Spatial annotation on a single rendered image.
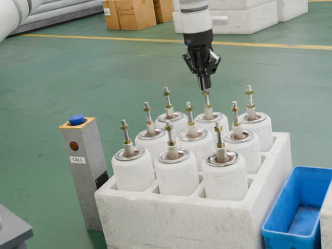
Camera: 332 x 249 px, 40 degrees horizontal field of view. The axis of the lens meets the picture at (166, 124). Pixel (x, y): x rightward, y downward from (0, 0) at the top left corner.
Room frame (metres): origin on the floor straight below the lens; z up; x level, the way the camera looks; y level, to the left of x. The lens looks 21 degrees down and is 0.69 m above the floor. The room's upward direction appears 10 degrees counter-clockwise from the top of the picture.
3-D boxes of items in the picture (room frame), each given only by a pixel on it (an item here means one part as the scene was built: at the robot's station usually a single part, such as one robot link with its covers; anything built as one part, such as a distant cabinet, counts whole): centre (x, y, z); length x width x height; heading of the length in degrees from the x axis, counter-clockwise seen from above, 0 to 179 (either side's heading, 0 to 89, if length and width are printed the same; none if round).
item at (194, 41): (1.17, -0.12, 0.45); 0.08 x 0.08 x 0.09
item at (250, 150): (1.01, -0.17, 0.16); 0.10 x 0.10 x 0.18
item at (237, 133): (1.01, -0.17, 0.26); 0.02 x 0.02 x 0.03
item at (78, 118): (1.14, 0.23, 0.32); 0.04 x 0.04 x 0.02
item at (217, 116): (1.17, -0.12, 0.25); 0.08 x 0.08 x 0.01
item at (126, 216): (1.06, -0.06, 0.09); 0.39 x 0.39 x 0.18; 61
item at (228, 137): (1.01, -0.17, 0.25); 0.08 x 0.08 x 0.01
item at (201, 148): (1.06, -0.06, 0.16); 0.10 x 0.10 x 0.18
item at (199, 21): (1.18, -0.14, 0.52); 0.11 x 0.09 x 0.06; 124
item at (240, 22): (3.68, -0.76, 0.09); 0.39 x 0.39 x 0.18; 42
